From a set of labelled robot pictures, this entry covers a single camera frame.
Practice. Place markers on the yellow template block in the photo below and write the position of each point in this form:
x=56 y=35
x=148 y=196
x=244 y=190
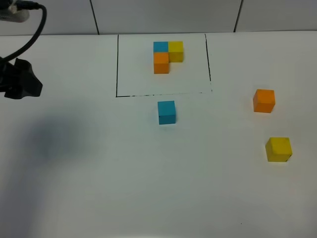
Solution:
x=176 y=51

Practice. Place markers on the orange template block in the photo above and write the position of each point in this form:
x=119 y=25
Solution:
x=161 y=63

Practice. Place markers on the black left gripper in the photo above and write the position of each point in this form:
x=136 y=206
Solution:
x=18 y=80

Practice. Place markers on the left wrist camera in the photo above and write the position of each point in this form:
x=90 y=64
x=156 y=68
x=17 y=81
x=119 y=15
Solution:
x=9 y=12

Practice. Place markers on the blue template block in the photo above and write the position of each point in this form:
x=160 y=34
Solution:
x=160 y=47

